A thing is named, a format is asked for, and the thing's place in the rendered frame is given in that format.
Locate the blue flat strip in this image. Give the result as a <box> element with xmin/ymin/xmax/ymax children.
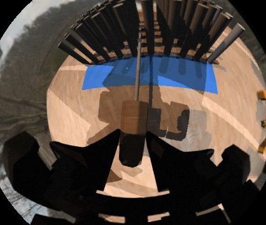
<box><xmin>82</xmin><ymin>55</ymin><xmax>218</xmax><ymax>94</ymax></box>

